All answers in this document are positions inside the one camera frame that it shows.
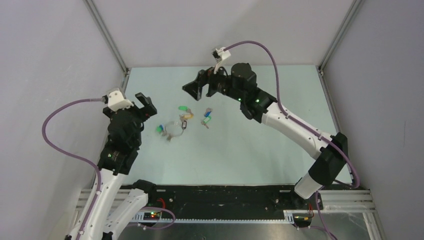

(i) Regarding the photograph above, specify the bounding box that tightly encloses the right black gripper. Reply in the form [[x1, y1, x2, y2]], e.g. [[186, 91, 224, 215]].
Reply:
[[183, 60, 245, 103]]

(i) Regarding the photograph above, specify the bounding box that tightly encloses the black tagged key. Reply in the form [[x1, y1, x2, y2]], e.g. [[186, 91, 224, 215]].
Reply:
[[182, 120, 188, 130]]

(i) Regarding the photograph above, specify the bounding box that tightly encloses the metal wire keyring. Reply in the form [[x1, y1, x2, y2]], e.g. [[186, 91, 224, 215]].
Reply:
[[164, 121, 185, 142]]

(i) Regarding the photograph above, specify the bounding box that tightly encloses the blue tagged brass key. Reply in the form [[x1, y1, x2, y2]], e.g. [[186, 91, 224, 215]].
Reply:
[[203, 108, 213, 118]]

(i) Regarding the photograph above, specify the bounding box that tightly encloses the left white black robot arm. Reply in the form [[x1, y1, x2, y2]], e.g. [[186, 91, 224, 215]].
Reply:
[[65, 90, 158, 240]]

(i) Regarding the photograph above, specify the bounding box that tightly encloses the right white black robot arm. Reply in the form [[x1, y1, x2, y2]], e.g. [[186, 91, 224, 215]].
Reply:
[[182, 63, 347, 209]]

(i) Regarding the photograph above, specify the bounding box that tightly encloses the left electronics board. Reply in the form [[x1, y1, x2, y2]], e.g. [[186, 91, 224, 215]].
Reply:
[[142, 211, 162, 222]]

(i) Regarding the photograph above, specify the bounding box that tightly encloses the electronics board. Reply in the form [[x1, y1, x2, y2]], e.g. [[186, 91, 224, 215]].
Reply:
[[142, 211, 162, 222], [293, 215, 314, 228]]

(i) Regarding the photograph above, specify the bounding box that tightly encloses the right electronics board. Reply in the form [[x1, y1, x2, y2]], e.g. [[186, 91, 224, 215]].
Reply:
[[293, 215, 314, 228]]

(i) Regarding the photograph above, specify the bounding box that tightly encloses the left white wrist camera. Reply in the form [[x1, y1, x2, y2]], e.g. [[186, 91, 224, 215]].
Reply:
[[106, 87, 134, 112]]

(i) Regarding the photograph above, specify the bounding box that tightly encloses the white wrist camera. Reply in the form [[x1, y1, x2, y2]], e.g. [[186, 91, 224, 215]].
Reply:
[[212, 47, 231, 74], [106, 87, 134, 112]]

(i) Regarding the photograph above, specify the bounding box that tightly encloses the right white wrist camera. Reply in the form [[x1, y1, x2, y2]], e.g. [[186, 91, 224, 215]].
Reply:
[[212, 47, 231, 74]]

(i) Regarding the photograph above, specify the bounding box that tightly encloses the left aluminium frame post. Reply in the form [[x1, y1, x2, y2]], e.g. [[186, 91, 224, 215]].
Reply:
[[83, 0, 129, 76]]

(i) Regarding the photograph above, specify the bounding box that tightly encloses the aluminium frame post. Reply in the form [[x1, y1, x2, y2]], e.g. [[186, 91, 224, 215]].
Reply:
[[83, 0, 129, 76], [317, 0, 365, 73]]

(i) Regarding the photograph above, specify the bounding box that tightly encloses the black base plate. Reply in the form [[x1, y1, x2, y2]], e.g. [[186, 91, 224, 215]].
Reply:
[[125, 183, 324, 221]]

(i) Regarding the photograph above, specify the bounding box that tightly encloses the grey slotted cable duct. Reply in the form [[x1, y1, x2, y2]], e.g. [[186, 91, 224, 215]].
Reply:
[[129, 212, 294, 224]]

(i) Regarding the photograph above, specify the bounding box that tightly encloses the right aluminium frame post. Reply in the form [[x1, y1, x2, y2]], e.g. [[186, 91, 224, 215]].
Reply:
[[317, 0, 365, 73]]

